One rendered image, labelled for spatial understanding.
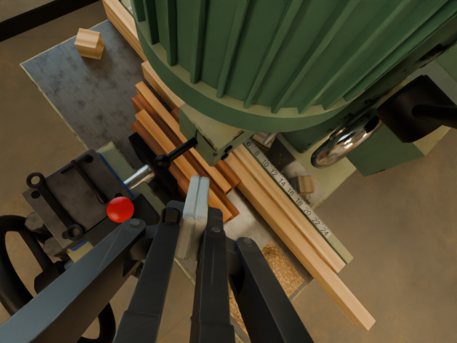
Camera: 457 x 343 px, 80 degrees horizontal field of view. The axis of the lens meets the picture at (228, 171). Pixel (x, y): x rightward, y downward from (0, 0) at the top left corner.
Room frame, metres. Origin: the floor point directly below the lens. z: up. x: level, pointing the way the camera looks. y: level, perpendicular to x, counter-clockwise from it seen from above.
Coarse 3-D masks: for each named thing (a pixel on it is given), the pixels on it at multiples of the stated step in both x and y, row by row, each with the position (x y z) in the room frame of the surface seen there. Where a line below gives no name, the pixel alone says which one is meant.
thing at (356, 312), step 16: (144, 64) 0.21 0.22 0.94; (160, 80) 0.20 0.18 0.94; (160, 96) 0.19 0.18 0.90; (176, 96) 0.19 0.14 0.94; (224, 160) 0.14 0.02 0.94; (240, 176) 0.13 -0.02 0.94; (256, 192) 0.13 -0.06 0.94; (256, 208) 0.11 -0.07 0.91; (272, 208) 0.12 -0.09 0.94; (272, 224) 0.10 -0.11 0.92; (288, 224) 0.11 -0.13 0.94; (288, 240) 0.09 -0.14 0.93; (304, 240) 0.11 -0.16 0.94; (304, 256) 0.08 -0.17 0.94; (320, 272) 0.08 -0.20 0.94; (336, 288) 0.07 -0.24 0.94; (352, 304) 0.06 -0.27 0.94; (352, 320) 0.05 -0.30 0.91; (368, 320) 0.06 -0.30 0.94
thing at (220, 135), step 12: (180, 108) 0.12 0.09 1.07; (192, 108) 0.13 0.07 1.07; (180, 120) 0.12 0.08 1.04; (192, 120) 0.12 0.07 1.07; (204, 120) 0.12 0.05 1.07; (216, 120) 0.13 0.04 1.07; (192, 132) 0.11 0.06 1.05; (204, 132) 0.11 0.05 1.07; (216, 132) 0.12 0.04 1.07; (228, 132) 0.13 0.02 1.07; (240, 132) 0.14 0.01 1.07; (252, 132) 0.17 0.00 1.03; (204, 144) 0.11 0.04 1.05; (216, 144) 0.11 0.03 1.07; (228, 144) 0.12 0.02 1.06; (240, 144) 0.15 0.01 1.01; (204, 156) 0.11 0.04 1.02; (216, 156) 0.10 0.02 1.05
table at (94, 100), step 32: (32, 64) 0.11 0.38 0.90; (64, 64) 0.14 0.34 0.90; (96, 64) 0.17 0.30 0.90; (128, 64) 0.21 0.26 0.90; (64, 96) 0.09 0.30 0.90; (96, 96) 0.12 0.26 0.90; (128, 96) 0.16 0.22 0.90; (96, 128) 0.08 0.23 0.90; (128, 128) 0.11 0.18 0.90; (160, 192) 0.05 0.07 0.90; (224, 224) 0.06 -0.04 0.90; (256, 224) 0.09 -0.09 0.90; (288, 256) 0.08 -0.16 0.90
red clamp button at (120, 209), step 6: (114, 198) 0.00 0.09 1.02; (120, 198) 0.00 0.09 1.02; (126, 198) 0.01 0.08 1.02; (108, 204) -0.01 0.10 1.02; (114, 204) -0.01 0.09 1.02; (120, 204) 0.00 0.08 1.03; (126, 204) 0.00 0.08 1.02; (132, 204) 0.01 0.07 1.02; (108, 210) -0.01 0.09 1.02; (114, 210) -0.01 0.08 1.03; (120, 210) -0.01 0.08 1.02; (126, 210) 0.00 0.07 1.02; (132, 210) 0.00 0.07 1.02; (114, 216) -0.02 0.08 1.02; (120, 216) -0.01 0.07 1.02; (126, 216) -0.01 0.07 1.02; (120, 222) -0.02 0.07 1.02
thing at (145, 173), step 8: (136, 136) 0.08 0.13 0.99; (136, 144) 0.07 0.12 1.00; (144, 144) 0.08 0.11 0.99; (136, 152) 0.07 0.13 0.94; (144, 152) 0.07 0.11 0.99; (152, 152) 0.08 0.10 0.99; (144, 160) 0.07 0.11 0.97; (152, 160) 0.07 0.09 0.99; (144, 168) 0.06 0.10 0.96; (152, 168) 0.06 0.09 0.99; (136, 176) 0.04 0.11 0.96; (144, 176) 0.05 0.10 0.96; (152, 176) 0.06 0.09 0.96; (160, 176) 0.06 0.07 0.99; (168, 176) 0.06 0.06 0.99; (128, 184) 0.03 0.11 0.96; (136, 184) 0.03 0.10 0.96; (160, 184) 0.06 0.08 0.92; (168, 184) 0.05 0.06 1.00; (176, 184) 0.06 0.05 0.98; (168, 192) 0.05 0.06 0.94; (176, 192) 0.06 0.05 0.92
